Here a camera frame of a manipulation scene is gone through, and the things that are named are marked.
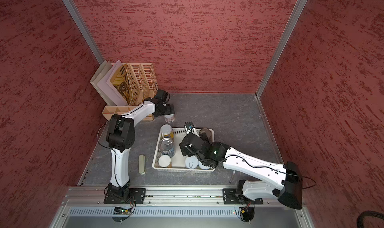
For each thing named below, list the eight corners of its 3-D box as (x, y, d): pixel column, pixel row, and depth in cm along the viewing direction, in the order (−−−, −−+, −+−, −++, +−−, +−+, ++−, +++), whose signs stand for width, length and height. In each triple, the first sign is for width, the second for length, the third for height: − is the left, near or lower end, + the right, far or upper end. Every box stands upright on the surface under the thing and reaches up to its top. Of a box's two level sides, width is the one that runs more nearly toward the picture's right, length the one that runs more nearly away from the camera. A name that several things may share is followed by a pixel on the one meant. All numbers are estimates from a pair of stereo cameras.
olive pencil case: (140, 175, 82) (138, 173, 80) (140, 156, 89) (138, 154, 86) (146, 173, 83) (144, 172, 80) (145, 155, 89) (144, 153, 87)
